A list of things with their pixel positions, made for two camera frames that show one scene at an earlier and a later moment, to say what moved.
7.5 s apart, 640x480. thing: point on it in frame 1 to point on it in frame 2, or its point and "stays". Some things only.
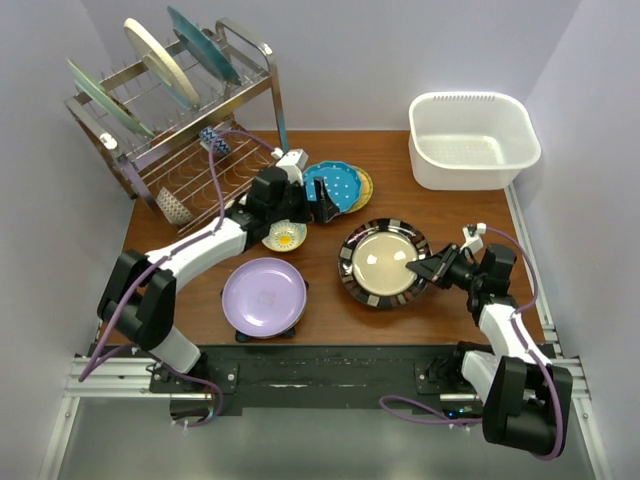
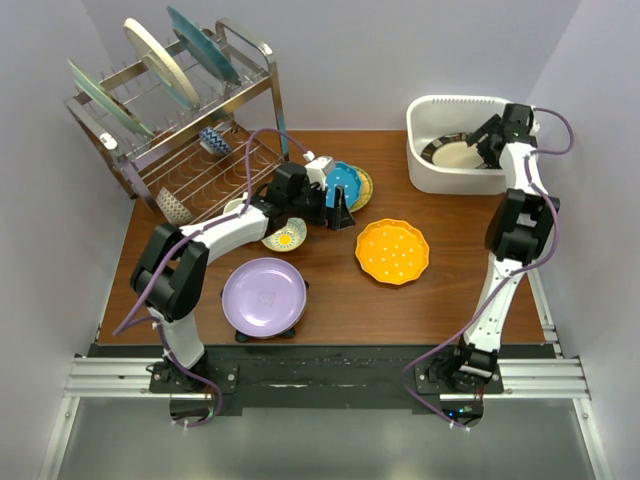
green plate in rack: (116, 108) stays
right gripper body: (457, 271) to (487, 154)
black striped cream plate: (374, 259) to (451, 150)
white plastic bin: (469, 140) stays
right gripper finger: (428, 267) to (483, 130)
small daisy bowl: (285, 236) stays
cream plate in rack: (159, 64) stays
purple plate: (264, 297) stays
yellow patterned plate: (365, 191) stays
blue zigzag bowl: (208, 135) stays
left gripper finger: (324, 208) to (343, 217)
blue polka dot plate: (342, 181) stays
